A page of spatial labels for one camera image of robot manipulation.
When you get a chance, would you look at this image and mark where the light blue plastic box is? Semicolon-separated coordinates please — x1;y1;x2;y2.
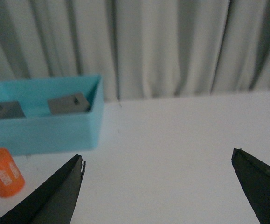
0;75;104;155

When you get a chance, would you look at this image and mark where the gray block with round hole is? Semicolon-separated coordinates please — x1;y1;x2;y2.
0;101;25;119

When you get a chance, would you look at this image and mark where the white pleated curtain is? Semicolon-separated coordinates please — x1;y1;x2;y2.
0;0;270;101

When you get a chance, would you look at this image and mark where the orange cylinder part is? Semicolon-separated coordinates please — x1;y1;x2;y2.
0;148;25;198

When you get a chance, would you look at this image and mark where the gray block with square hole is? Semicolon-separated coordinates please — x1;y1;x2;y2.
48;92;91;115

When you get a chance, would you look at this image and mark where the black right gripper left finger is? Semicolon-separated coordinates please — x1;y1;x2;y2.
0;154;86;224

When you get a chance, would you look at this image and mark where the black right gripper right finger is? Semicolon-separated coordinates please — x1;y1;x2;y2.
231;148;270;224

